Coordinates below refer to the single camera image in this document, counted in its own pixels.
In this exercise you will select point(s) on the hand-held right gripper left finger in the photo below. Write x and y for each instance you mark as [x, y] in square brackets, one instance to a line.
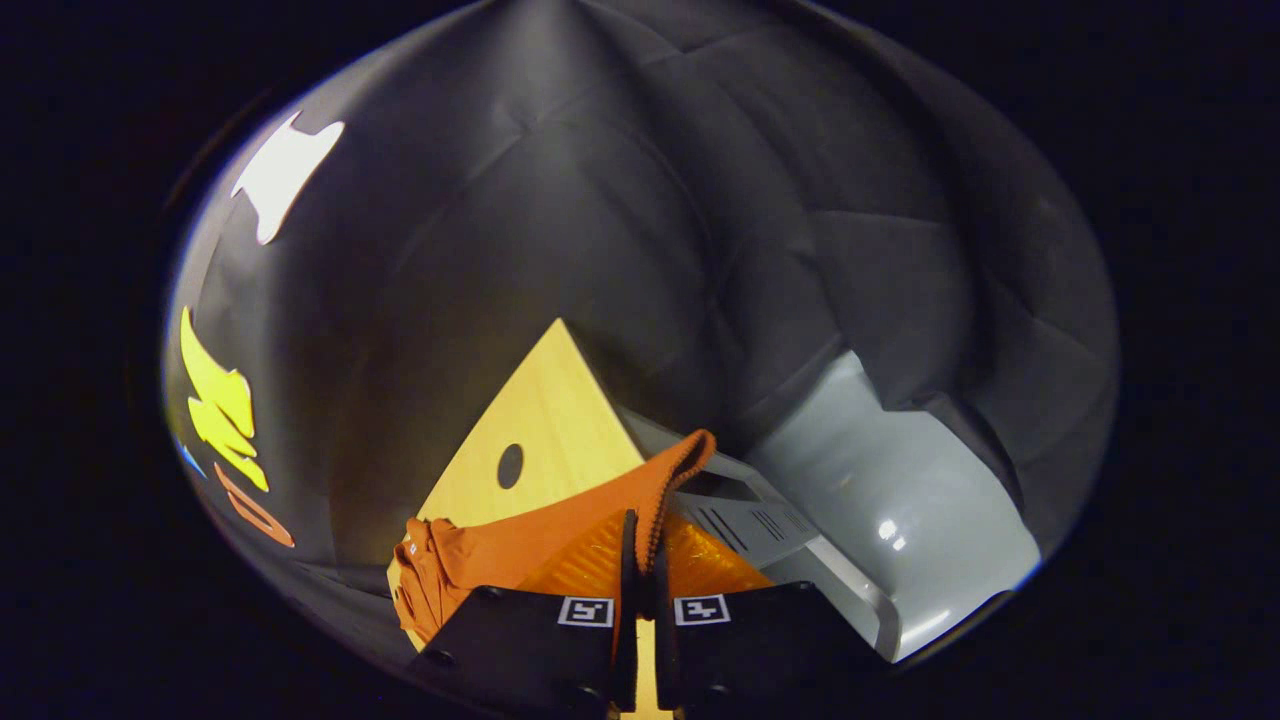
[520, 640]

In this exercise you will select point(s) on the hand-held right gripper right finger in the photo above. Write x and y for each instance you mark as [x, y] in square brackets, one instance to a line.
[770, 640]

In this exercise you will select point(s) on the rust orange garment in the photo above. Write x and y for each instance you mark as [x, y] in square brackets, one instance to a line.
[520, 545]

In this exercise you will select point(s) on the black backdrop cloth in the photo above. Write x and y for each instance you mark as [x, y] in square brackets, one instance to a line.
[600, 250]

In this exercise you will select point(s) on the grey metal table frame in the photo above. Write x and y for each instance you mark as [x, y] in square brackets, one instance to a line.
[745, 522]

